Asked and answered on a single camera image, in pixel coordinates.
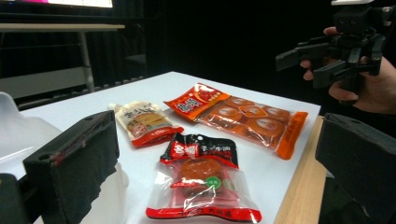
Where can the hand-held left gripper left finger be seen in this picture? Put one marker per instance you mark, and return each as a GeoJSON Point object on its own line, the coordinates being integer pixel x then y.
{"type": "Point", "coordinates": [71, 168]}

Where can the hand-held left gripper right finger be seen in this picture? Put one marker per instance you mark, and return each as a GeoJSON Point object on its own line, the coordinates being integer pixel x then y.
{"type": "Point", "coordinates": [361, 168]}

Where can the white plastic container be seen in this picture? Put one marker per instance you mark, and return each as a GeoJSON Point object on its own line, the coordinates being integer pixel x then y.
{"type": "Point", "coordinates": [18, 133]}

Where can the orange snack packet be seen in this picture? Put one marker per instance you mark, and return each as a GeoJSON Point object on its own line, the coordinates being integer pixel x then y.
{"type": "Point", "coordinates": [249, 119]}

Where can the black and red clear packet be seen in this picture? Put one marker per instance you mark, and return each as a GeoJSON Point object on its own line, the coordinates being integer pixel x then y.
{"type": "Point", "coordinates": [199, 174]}

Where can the black curtain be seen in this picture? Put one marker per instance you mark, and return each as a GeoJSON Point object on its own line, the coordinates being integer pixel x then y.
{"type": "Point", "coordinates": [233, 37]}

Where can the beige pouch with red base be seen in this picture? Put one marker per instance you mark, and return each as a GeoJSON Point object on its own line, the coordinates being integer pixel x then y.
{"type": "Point", "coordinates": [143, 121]}

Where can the grey desk with metal leg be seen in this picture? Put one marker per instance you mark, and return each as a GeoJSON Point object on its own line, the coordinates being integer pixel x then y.
{"type": "Point", "coordinates": [62, 27]}

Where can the monitor screen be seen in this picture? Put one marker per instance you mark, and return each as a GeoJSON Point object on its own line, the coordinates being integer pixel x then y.
{"type": "Point", "coordinates": [77, 2]}

